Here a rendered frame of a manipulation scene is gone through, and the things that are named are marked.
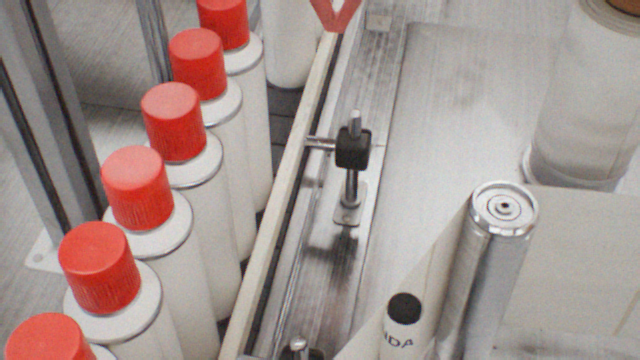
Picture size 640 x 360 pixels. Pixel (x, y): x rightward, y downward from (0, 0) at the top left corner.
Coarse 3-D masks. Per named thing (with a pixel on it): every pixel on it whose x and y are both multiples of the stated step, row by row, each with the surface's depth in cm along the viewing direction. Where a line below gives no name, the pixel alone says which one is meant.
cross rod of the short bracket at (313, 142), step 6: (306, 138) 63; (312, 138) 63; (318, 138) 63; (324, 138) 63; (330, 138) 63; (306, 144) 63; (312, 144) 63; (318, 144) 63; (324, 144) 63; (330, 144) 62; (324, 150) 63; (330, 150) 63
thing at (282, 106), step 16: (336, 48) 76; (272, 96) 71; (288, 96) 71; (320, 96) 71; (272, 112) 69; (288, 112) 69; (320, 112) 74; (272, 128) 68; (288, 128) 68; (272, 144) 67; (272, 160) 65; (304, 160) 65; (288, 208) 61; (256, 224) 60; (288, 224) 64; (272, 256) 58; (272, 272) 57; (256, 320) 54; (224, 336) 53
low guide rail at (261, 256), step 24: (336, 0) 76; (312, 72) 68; (312, 96) 66; (312, 120) 66; (288, 144) 62; (288, 168) 60; (288, 192) 59; (264, 216) 56; (264, 240) 55; (264, 264) 54; (240, 288) 52; (240, 312) 51; (240, 336) 49
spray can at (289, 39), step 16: (272, 0) 64; (288, 0) 63; (304, 0) 64; (272, 16) 65; (288, 16) 65; (304, 16) 65; (272, 32) 66; (288, 32) 66; (304, 32) 66; (272, 48) 68; (288, 48) 67; (304, 48) 68; (272, 64) 69; (288, 64) 69; (304, 64) 69; (272, 80) 71; (288, 80) 70; (304, 80) 71
